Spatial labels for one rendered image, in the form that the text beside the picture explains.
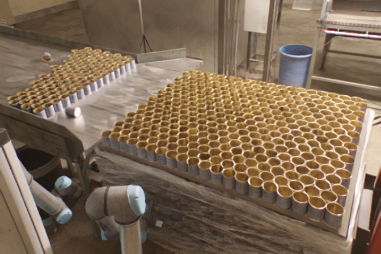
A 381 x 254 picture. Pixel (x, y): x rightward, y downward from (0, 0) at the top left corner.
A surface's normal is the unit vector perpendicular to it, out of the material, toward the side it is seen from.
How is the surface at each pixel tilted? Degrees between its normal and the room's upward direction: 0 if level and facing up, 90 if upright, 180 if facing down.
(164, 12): 90
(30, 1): 90
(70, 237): 0
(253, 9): 90
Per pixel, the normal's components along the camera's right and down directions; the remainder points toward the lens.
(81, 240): -0.04, -0.86
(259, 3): -0.50, 0.46
